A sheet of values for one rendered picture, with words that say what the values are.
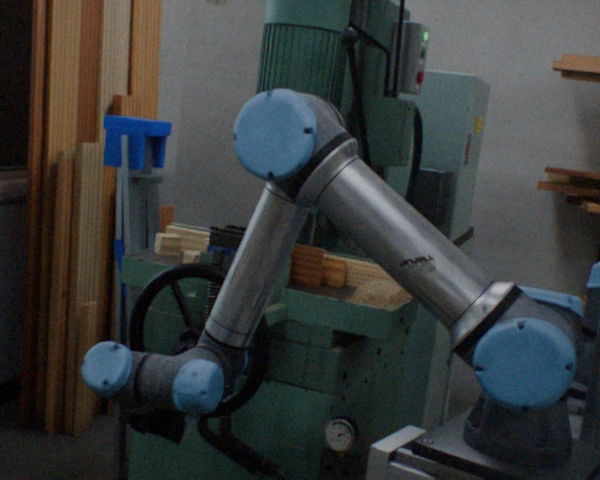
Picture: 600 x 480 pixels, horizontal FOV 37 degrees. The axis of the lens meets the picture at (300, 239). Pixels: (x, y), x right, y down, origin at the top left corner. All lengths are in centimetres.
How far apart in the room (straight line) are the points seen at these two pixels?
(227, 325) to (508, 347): 46
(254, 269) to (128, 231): 144
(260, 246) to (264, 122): 25
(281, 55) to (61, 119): 158
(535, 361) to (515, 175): 303
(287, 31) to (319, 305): 55
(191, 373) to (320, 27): 84
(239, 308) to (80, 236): 191
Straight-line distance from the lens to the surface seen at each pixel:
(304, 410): 180
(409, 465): 137
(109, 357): 131
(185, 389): 128
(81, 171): 320
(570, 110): 409
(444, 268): 113
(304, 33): 184
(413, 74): 213
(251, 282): 134
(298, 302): 176
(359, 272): 187
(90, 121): 354
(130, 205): 275
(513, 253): 413
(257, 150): 115
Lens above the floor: 125
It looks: 8 degrees down
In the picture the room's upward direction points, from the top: 7 degrees clockwise
